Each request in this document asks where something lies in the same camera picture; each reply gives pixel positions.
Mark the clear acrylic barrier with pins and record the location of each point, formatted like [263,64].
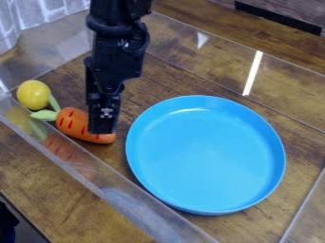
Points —
[188,61]
[155,218]

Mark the clear acrylic front barrier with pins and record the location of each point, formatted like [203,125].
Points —
[155,218]

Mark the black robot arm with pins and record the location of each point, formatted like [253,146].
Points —
[118,15]

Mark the clear acrylic back barrier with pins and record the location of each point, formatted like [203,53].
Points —
[188,61]

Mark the yellow toy lemon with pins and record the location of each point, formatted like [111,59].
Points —
[32,94]

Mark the blue round plastic tray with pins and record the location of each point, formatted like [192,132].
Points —
[206,154]

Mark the orange toy carrot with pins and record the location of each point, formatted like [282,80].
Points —
[71,121]

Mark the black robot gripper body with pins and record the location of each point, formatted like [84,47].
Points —
[116,57]

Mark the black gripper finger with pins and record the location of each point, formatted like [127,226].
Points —
[92,91]
[103,109]

